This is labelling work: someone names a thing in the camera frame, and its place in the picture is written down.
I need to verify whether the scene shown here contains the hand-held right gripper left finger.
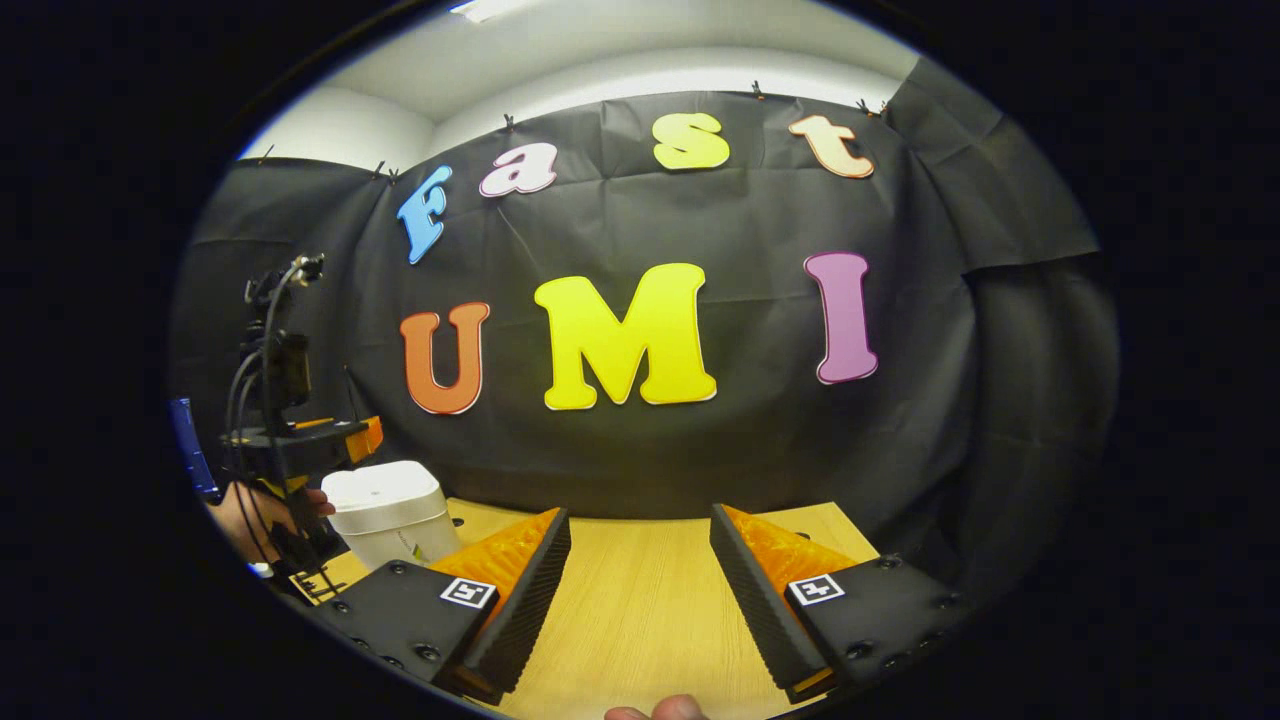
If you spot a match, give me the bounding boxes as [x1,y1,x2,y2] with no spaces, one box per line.
[318,507,573,704]

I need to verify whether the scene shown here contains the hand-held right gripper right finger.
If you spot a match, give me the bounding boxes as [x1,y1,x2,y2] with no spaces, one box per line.
[709,503,976,704]

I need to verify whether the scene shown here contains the white desktop garbage bin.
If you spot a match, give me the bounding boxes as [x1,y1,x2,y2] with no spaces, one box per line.
[320,460,464,573]

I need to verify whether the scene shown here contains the wooden desktop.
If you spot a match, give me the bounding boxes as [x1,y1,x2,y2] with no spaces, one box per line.
[285,497,881,720]

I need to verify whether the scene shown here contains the blue strip-shaped object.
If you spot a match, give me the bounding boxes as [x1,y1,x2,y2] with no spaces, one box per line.
[170,397,221,503]

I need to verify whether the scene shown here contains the black backdrop cloth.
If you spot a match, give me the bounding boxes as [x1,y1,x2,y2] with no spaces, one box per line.
[170,55,1121,601]

